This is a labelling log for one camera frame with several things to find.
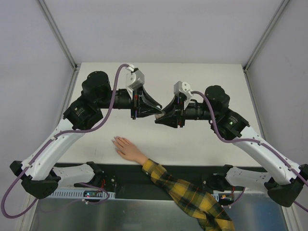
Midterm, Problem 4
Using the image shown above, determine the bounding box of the glitter nail polish bottle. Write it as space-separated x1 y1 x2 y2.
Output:
155 113 166 120

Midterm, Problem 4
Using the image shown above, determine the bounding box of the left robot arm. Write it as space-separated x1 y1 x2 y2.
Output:
10 68 162 199

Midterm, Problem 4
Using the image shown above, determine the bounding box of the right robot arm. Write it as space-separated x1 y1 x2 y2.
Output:
155 81 308 207

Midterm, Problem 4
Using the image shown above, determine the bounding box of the yellow plaid sleeve forearm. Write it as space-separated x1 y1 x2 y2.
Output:
142 159 235 231

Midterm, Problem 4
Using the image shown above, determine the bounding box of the mannequin hand with painted nails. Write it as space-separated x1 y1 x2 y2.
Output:
112 136 148 166

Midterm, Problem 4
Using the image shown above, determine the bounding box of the green circuit board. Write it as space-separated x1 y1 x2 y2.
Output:
83 191 103 198

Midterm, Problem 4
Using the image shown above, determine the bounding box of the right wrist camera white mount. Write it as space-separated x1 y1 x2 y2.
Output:
174 81 193 110

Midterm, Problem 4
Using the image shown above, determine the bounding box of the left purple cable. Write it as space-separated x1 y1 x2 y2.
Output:
0 63 132 218

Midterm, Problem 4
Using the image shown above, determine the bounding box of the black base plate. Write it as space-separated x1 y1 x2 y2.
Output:
61 163 264 200

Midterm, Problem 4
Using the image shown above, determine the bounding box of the left aluminium frame post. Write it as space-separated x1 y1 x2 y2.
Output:
36 0 77 70

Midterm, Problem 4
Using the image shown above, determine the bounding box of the aluminium frame post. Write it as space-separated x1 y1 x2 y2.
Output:
36 0 77 70
243 0 292 73

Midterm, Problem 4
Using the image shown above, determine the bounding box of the right aluminium frame post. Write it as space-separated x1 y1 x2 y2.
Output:
243 0 292 73

